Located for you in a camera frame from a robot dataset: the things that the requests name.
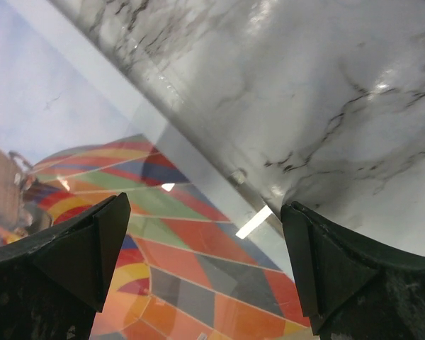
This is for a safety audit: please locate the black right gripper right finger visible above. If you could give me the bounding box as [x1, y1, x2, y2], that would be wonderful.
[280, 202, 425, 339]

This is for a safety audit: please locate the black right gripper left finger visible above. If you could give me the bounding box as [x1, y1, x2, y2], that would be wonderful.
[0, 193, 131, 339]

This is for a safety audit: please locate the colourful balloon photo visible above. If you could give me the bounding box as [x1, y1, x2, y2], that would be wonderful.
[0, 1, 310, 339]

